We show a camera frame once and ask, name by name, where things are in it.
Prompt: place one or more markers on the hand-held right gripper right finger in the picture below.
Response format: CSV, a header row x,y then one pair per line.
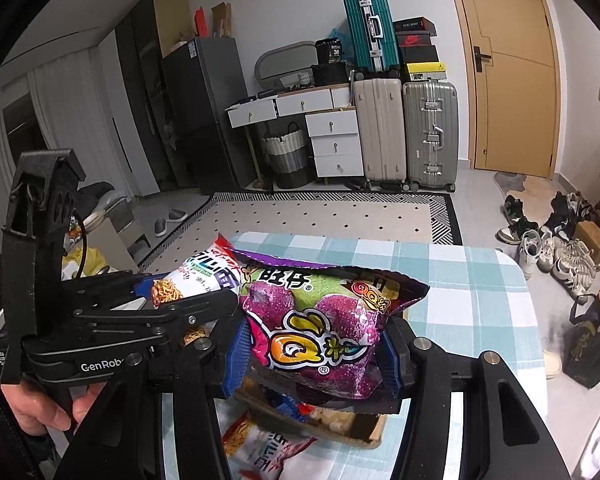
x,y
391,365

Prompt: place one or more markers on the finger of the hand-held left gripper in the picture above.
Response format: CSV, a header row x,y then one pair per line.
x,y
200,312
142,287

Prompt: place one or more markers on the black printed bag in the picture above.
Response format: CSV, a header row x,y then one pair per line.
x,y
330,52

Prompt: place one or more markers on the pile of shoes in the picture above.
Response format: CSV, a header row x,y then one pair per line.
x,y
560,255

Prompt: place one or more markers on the white cabinet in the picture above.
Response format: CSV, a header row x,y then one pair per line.
x,y
130,120

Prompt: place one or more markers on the red and black shoe box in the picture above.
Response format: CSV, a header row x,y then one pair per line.
x,y
414,40

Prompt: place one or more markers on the plain black shoe box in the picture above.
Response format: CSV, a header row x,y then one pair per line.
x,y
419,55

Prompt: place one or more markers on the patterned floor rug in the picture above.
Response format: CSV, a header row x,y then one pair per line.
x,y
330,215

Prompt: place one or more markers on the silver suitcase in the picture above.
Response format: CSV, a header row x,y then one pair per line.
x,y
430,130

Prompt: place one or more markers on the grey slipper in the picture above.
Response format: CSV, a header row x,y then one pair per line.
x,y
160,229
177,215

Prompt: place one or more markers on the wooden door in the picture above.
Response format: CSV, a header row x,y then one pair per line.
x,y
515,85

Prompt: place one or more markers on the beige suitcase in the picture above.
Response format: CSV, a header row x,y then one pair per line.
x,y
380,130

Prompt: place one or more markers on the black storage box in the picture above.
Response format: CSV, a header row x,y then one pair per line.
x,y
330,75

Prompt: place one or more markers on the small white basket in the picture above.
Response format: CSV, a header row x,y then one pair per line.
x,y
305,78

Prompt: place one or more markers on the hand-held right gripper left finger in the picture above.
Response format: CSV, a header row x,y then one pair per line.
x,y
236,365

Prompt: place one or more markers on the dark wardrobe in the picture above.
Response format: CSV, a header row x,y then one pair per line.
x,y
145,60

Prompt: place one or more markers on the purple gummy candy packet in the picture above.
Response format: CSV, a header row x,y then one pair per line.
x,y
320,320

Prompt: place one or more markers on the white drawer dresser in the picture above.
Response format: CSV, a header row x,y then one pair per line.
x,y
335,145

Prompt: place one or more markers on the grey oval mirror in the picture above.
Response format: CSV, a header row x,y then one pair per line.
x,y
282,62

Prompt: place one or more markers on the red paper bag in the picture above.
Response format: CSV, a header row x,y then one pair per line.
x,y
200,24

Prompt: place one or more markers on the small brown cardboard box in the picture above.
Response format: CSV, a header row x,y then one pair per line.
x,y
594,242

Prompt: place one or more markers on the black tote bag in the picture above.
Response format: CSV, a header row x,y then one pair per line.
x,y
590,350

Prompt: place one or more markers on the white noodle snack packet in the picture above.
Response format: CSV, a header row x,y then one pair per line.
x,y
270,452
200,275

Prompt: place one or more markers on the teal suitcase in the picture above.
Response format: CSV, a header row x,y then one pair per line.
x,y
372,30

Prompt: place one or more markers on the blue plastic bag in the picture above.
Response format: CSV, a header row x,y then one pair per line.
x,y
339,34

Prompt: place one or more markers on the beige slipper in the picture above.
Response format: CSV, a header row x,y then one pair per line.
x,y
553,364

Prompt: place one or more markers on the grey irregular door mat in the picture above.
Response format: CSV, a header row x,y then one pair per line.
x,y
520,185

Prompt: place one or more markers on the woven laundry basket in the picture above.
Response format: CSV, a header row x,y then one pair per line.
x,y
287,157

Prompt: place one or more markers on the flat cardboard box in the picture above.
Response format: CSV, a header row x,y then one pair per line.
x,y
117,240

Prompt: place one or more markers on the dark cloth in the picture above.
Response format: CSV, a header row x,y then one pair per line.
x,y
96,194

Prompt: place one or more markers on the grey refrigerator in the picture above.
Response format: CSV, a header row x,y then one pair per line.
x,y
205,115

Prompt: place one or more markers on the teal checked tablecloth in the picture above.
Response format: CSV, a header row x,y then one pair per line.
x,y
470,300

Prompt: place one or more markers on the person's left hand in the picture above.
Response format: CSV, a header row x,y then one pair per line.
x,y
35,407

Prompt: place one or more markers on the brown paper bag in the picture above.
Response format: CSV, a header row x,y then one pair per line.
x,y
221,20

